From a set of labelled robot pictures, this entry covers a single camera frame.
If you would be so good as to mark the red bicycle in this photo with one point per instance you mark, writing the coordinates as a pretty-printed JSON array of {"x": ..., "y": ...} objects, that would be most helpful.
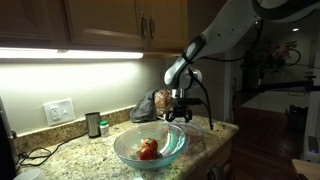
[{"x": 278, "y": 56}]

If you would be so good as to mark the under-cabinet light strip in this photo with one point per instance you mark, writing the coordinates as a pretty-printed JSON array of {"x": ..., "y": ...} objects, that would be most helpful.
[{"x": 38, "y": 53}]

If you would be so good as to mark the white lid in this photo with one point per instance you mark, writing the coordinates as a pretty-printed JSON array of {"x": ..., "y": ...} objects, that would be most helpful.
[{"x": 33, "y": 174}]

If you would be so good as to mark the grey folded cloth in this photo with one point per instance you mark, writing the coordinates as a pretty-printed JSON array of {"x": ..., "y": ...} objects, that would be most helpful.
[{"x": 144, "y": 110}]

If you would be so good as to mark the stainless steel cup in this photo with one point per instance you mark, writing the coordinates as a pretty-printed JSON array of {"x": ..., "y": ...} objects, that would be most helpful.
[{"x": 93, "y": 121}]

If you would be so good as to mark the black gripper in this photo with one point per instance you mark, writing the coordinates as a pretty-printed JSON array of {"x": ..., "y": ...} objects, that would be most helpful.
[{"x": 181, "y": 105}]

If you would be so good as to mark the small green-lid jar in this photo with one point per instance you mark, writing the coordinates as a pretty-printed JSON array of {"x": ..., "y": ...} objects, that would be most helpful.
[{"x": 104, "y": 128}]

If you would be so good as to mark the bagged bread loaf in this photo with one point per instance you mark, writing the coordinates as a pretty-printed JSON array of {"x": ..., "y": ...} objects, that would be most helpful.
[{"x": 162, "y": 100}]

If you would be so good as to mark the black appliance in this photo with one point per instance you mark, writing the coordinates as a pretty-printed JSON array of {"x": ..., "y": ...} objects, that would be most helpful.
[{"x": 7, "y": 149}]

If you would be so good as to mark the white wall outlet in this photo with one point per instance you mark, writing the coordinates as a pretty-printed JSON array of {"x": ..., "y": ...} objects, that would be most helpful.
[{"x": 58, "y": 112}]

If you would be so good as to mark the clear glass bowl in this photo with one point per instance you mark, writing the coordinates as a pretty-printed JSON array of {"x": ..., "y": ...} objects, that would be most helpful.
[{"x": 171, "y": 141}]

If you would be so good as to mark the upper wooden cabinet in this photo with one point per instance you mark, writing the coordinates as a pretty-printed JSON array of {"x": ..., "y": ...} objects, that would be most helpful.
[{"x": 148, "y": 26}]

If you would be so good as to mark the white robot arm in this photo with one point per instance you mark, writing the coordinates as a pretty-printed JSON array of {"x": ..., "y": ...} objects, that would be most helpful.
[{"x": 231, "y": 23}]

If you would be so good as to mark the red fruit in bowl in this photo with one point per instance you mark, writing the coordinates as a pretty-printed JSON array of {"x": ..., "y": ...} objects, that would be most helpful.
[
  {"x": 150, "y": 142},
  {"x": 146, "y": 154}
]

